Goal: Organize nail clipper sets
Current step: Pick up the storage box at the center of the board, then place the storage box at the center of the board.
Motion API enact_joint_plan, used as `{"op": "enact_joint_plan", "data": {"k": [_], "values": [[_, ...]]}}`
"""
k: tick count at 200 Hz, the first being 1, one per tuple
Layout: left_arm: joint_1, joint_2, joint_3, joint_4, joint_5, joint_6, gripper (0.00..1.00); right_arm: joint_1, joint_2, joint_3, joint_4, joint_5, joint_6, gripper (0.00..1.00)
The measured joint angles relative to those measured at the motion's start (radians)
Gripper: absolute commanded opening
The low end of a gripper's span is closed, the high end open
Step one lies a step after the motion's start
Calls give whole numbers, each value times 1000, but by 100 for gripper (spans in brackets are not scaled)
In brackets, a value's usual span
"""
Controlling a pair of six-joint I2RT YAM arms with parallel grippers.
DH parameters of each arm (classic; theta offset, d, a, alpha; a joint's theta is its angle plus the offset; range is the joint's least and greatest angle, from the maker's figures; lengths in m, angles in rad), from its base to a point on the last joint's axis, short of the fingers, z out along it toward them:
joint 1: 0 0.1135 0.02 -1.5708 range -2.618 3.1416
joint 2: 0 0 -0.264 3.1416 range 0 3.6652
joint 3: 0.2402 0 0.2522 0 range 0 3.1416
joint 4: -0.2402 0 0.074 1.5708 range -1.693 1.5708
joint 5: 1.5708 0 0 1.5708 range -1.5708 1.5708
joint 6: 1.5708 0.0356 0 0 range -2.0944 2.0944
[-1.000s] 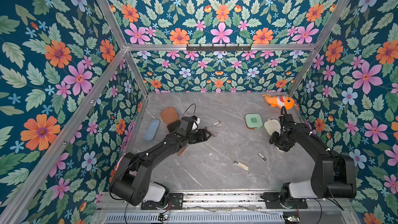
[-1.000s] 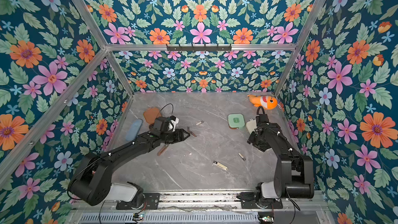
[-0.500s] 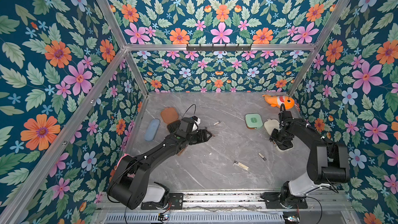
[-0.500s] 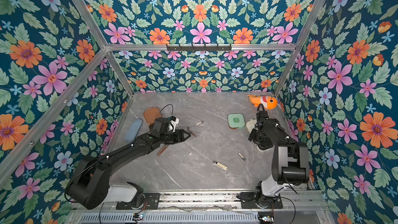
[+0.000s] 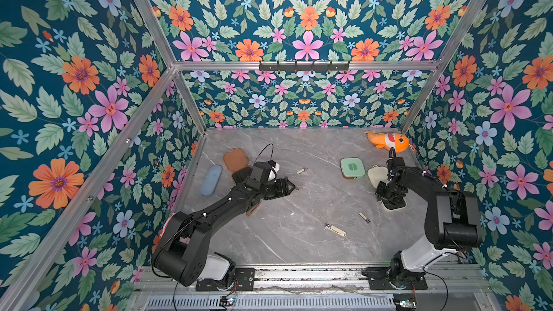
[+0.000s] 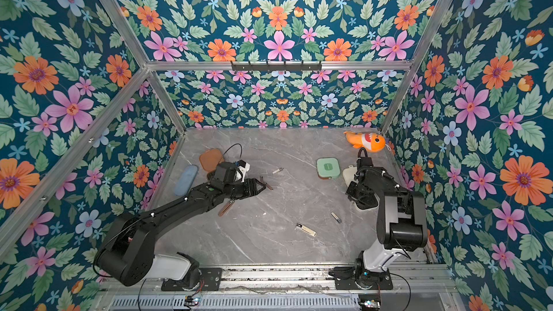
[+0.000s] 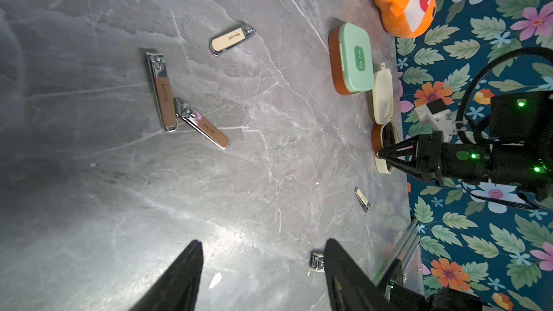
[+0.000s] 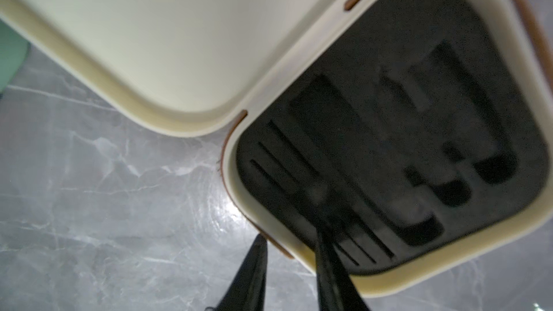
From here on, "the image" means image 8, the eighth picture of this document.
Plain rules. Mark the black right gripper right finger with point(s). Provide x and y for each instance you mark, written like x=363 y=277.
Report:
x=336 y=290

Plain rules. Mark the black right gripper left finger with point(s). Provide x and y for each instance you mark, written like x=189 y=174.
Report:
x=248 y=288

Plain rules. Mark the cream nail clipper case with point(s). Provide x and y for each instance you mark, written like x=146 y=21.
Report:
x=416 y=133

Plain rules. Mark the green nail clipper case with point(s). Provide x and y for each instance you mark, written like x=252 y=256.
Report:
x=13 y=49

